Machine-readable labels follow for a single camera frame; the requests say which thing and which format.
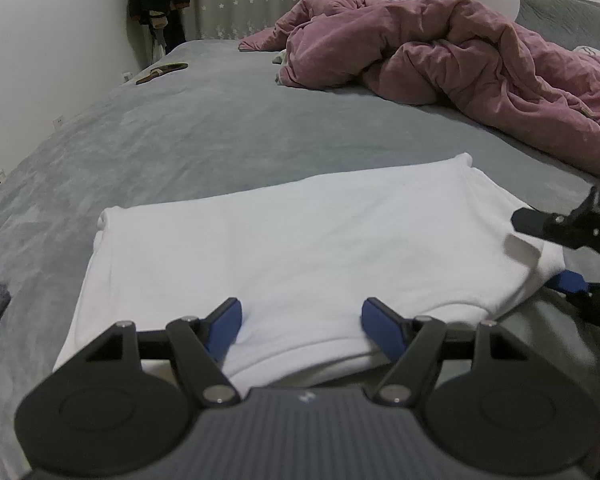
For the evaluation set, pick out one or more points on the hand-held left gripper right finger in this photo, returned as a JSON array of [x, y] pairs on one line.
[[380, 327]]

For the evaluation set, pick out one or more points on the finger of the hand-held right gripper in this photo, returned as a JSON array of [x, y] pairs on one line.
[[572, 282], [535, 224]]

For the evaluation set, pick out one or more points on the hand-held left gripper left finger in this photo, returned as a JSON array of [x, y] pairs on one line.
[[225, 325]]

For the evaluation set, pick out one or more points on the white sweatshirt with orange print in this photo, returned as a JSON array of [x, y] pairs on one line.
[[305, 250]]

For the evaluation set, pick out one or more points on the white patterned cloth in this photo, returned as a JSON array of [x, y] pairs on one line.
[[592, 53]]

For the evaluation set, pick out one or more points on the pink quilt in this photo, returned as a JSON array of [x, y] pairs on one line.
[[455, 50]]

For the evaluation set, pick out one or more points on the grey bed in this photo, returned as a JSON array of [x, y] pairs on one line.
[[205, 125]]

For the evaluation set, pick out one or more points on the grey quilted pillow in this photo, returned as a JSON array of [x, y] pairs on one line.
[[555, 15]]

